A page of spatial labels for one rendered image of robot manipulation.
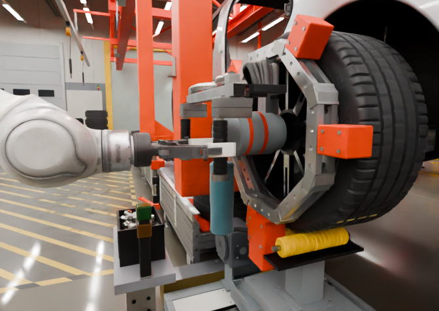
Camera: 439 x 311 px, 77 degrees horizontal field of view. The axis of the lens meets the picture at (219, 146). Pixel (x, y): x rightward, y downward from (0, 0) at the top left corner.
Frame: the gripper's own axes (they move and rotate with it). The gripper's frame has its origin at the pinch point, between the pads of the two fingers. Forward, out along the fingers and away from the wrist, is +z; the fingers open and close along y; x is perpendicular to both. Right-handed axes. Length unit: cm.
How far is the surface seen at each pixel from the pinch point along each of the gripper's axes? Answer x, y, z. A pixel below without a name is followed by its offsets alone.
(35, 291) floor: -83, -98, -65
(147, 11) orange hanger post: 121, -256, 17
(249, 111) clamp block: 8.4, 2.5, 6.7
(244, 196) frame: -22.1, -26.9, 20.4
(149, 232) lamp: -24.7, -13.0, -15.8
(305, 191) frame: -11.6, 6.6, 20.7
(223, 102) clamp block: 10.5, 2.5, -0.1
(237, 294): -68, -37, 23
